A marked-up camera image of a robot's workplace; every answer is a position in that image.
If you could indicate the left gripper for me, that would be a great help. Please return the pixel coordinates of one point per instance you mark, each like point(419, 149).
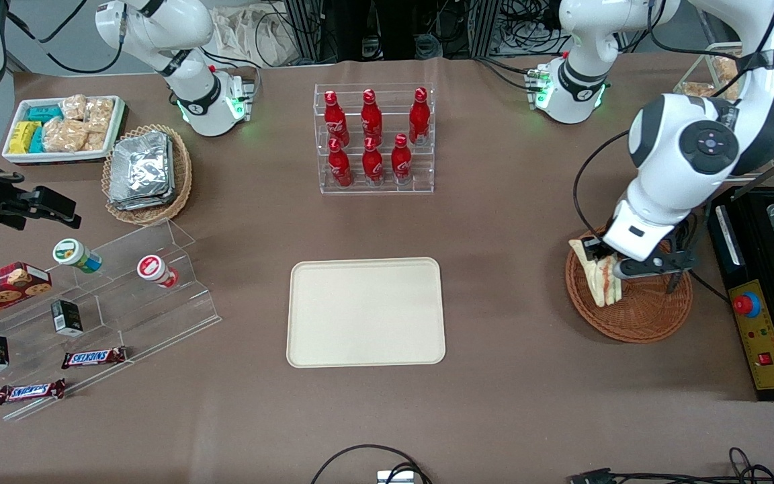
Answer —
point(596, 250)

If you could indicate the triangular sandwich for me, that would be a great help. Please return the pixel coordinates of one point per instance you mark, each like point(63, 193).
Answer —
point(603, 286)

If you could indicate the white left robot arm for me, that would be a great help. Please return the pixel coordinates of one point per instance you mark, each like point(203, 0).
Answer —
point(669, 154)

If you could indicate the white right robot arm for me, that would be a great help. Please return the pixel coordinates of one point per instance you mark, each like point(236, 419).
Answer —
point(192, 87)

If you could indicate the white rectangular snack tray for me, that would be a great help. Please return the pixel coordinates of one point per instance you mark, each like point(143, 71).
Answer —
point(17, 158)

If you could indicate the round brown wicker basket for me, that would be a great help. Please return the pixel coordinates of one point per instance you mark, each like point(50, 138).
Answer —
point(642, 316)

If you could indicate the oval brown wicker basket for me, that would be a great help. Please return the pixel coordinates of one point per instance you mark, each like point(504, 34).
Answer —
point(182, 175)

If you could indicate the cream plastic serving tray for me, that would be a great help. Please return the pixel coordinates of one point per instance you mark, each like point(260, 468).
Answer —
point(365, 312)

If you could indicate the green lid cup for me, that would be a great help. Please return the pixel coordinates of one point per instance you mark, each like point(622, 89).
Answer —
point(74, 254)

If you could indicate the teal snack packet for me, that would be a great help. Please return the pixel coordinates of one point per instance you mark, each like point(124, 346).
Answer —
point(37, 140)
point(44, 113)

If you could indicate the clear bag of crackers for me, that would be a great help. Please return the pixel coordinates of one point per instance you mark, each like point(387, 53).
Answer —
point(95, 141)
point(74, 107)
point(64, 136)
point(99, 114)

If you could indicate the yellow snack packet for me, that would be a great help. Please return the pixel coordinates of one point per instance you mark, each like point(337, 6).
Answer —
point(23, 136)

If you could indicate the silver foil pack stack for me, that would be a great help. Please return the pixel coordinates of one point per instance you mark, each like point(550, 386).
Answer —
point(142, 171)

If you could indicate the red cookie box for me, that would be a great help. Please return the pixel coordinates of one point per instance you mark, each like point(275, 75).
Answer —
point(1, 289)

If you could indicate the red lid cup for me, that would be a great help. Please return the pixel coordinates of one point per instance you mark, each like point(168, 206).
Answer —
point(154, 269)

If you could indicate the clear acrylic stepped shelf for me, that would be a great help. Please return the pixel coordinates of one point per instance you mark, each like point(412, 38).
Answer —
point(125, 316)

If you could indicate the brown Snickers bar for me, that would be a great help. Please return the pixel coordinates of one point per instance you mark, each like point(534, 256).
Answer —
point(29, 391)
point(93, 357)

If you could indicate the bagged fried snack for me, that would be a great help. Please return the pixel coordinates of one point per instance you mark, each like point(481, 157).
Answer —
point(696, 89)
point(724, 68)

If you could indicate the grey metal bar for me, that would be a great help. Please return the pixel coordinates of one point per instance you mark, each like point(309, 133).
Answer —
point(773, 168)

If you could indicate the black machine with yellow panel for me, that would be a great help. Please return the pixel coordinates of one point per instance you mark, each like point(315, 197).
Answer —
point(766, 349)

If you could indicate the red cola bottle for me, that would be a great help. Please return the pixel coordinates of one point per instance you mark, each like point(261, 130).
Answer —
point(340, 168)
point(401, 163)
point(335, 121)
point(419, 119)
point(371, 119)
point(373, 165)

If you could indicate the clear acrylic bottle rack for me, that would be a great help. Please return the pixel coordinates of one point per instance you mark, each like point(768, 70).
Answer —
point(373, 189)

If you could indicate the white cloth bag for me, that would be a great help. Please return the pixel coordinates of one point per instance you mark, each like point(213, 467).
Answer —
point(252, 37)

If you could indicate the small silver device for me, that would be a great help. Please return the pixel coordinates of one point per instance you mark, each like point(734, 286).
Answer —
point(395, 477)

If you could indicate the dark left wrist camera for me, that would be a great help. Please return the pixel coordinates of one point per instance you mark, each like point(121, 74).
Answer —
point(656, 267)

